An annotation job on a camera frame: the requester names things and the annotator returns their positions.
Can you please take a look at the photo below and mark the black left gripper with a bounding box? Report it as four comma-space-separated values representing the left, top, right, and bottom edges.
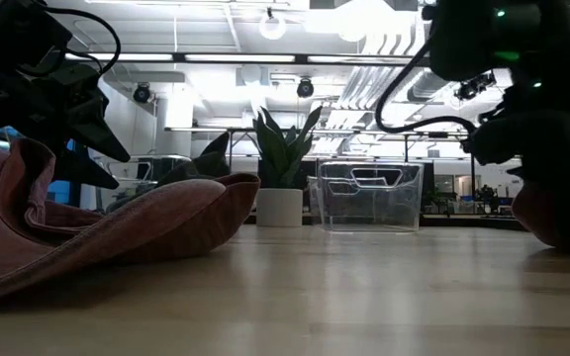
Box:
0, 59, 133, 191

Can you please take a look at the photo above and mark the black aluminium table frame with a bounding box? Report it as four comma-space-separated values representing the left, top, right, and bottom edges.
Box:
244, 212, 531, 232

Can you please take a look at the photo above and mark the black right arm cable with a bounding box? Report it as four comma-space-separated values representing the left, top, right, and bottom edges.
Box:
374, 29, 479, 137

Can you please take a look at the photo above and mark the round ring ceiling lamp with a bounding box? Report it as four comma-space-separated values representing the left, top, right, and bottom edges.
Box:
258, 8, 288, 42

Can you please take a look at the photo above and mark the dark grey baseball cap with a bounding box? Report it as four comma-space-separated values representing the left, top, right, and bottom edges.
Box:
198, 131, 233, 179
154, 160, 217, 189

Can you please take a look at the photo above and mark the clear plastic bin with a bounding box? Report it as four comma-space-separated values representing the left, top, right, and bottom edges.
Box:
307, 160, 426, 234

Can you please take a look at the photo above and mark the black ceiling spotlight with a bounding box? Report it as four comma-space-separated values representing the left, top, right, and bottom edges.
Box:
132, 82, 153, 105
296, 77, 316, 100

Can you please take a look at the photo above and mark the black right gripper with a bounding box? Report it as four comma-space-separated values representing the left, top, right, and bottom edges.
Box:
467, 110, 570, 168

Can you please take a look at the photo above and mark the white plant pot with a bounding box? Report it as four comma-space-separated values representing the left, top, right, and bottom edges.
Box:
255, 187, 305, 228

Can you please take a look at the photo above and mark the maroon baseball cap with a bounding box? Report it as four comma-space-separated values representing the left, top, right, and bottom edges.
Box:
511, 180, 570, 254
0, 137, 262, 309

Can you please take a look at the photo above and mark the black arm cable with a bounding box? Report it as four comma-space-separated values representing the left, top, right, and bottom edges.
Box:
374, 29, 479, 137
31, 5, 123, 76

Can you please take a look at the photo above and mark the long ceiling light strip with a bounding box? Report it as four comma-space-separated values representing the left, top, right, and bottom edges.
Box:
184, 53, 297, 64

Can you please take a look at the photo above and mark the green leafy plant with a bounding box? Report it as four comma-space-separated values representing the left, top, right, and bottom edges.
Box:
252, 104, 324, 191

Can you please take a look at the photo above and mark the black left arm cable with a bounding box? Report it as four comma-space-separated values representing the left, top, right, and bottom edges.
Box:
31, 5, 123, 76

